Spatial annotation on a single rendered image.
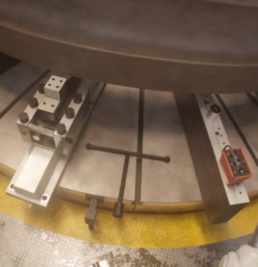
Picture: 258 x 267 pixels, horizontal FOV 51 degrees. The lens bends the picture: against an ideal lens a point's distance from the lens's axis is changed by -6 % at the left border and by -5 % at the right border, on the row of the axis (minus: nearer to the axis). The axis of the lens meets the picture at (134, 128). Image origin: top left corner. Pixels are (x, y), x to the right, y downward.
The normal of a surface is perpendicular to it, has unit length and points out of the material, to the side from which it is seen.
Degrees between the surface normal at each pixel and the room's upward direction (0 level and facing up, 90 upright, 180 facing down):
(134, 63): 90
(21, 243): 0
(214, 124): 0
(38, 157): 0
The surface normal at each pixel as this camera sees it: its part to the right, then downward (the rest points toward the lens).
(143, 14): -0.09, 0.80
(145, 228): 0.11, -0.59
